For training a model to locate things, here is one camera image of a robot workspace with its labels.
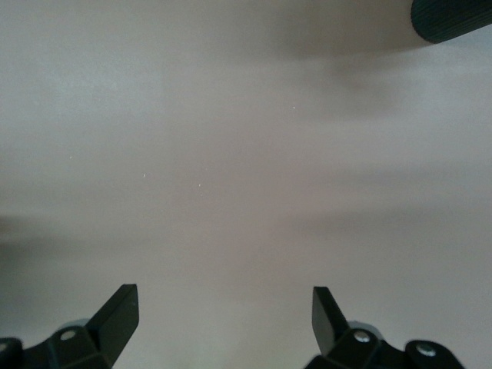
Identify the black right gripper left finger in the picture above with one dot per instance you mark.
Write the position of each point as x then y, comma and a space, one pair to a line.
113, 326

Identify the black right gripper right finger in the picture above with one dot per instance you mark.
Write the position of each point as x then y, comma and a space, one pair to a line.
328, 326

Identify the black ribbed cylinder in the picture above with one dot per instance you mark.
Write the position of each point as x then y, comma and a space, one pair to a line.
449, 17

